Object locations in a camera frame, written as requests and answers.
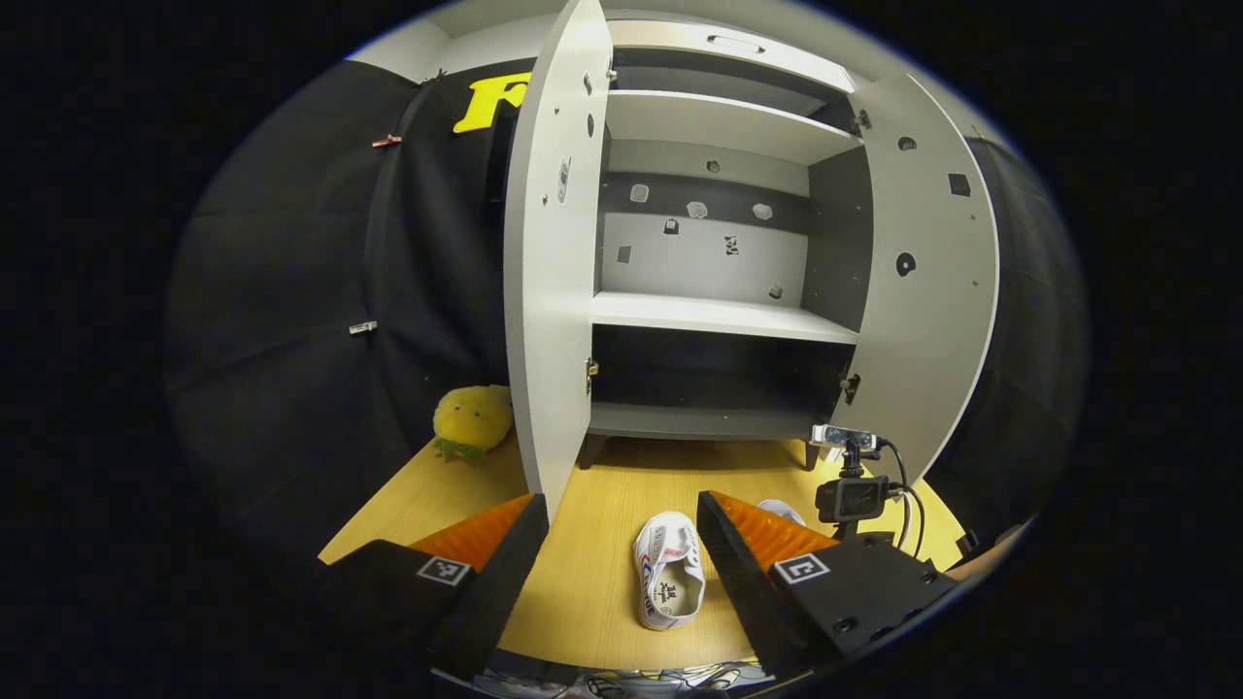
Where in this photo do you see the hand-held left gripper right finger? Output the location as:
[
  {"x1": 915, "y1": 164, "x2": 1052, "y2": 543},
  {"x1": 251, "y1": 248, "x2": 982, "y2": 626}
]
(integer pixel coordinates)
[{"x1": 696, "y1": 490, "x2": 962, "y2": 681}]

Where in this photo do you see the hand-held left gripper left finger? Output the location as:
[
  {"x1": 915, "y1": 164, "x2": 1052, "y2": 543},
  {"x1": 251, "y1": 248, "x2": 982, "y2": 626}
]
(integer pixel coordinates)
[{"x1": 320, "y1": 493, "x2": 552, "y2": 681}]

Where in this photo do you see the white cabinet door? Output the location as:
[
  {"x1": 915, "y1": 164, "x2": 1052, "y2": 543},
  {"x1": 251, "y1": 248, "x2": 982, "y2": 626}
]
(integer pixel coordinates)
[
  {"x1": 502, "y1": 0, "x2": 615, "y2": 525},
  {"x1": 840, "y1": 73, "x2": 1001, "y2": 486}
]

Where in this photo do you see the white shoe cabinet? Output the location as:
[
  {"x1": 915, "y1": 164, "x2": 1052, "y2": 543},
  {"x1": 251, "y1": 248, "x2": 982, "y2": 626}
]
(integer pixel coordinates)
[{"x1": 583, "y1": 19, "x2": 875, "y2": 472}]

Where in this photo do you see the white cabinet drawer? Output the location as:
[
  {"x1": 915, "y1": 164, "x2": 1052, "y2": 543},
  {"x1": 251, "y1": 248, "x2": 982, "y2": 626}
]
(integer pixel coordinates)
[{"x1": 607, "y1": 19, "x2": 856, "y2": 93}]

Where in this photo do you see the yellow plush toy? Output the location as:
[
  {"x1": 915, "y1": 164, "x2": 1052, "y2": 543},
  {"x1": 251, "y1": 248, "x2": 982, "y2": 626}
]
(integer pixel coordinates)
[{"x1": 432, "y1": 384, "x2": 516, "y2": 465}]

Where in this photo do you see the black backdrop cloth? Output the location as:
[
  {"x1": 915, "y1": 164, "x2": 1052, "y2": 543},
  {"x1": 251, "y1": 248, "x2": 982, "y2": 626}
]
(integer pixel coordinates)
[{"x1": 165, "y1": 58, "x2": 1089, "y2": 583}]

